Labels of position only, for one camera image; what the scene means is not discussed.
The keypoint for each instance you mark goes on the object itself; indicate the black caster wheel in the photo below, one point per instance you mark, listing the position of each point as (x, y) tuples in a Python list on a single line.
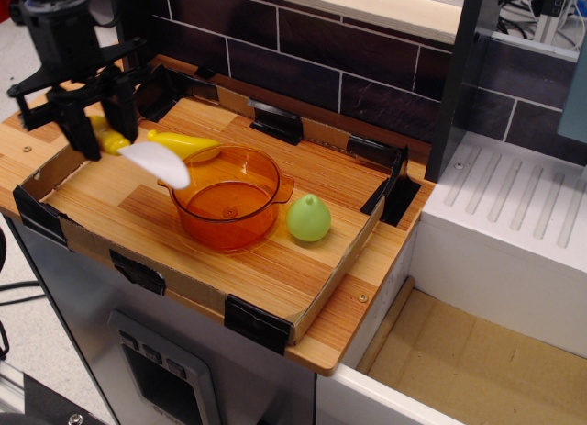
[(15, 13)]

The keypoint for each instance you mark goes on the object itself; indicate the orange transparent plastic pot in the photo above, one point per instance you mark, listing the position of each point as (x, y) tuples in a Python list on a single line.
[(234, 196)]

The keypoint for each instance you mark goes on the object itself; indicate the cardboard fence with black tape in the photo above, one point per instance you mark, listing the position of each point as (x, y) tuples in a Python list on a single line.
[(112, 209)]

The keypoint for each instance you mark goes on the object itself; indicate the black upright post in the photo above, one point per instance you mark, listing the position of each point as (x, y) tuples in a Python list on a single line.
[(478, 21)]

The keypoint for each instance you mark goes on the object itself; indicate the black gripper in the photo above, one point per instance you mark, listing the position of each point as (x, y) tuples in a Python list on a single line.
[(75, 72)]

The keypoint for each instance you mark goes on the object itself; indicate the grey toy oven front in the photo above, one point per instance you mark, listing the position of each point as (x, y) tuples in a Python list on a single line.
[(154, 361)]

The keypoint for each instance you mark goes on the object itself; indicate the yellow handled white toy knife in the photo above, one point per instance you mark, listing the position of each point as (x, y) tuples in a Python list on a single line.
[(150, 156)]

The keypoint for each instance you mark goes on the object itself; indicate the yellow toy banana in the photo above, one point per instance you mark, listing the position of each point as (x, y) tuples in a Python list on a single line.
[(188, 148)]

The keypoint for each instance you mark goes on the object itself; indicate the green toy pear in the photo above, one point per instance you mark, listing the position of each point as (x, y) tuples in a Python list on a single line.
[(308, 219)]

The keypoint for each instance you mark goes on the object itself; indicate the wooden shelf board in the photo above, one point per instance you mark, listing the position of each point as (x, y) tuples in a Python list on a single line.
[(437, 20)]

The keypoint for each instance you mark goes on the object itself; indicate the white toy sink unit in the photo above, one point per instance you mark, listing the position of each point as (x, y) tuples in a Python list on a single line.
[(482, 318)]

